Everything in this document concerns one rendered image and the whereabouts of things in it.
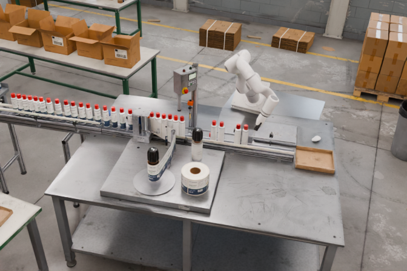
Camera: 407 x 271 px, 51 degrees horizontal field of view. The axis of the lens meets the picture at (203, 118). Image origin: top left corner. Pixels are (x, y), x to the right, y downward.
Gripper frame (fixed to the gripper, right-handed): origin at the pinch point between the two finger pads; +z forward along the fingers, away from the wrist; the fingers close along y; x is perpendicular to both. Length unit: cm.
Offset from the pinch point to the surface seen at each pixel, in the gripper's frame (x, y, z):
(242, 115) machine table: -6, -54, 29
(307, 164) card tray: 50, 7, 7
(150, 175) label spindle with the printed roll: -63, 63, 32
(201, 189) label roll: -26, 65, 23
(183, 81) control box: -68, -2, -11
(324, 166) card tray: 62, 7, 3
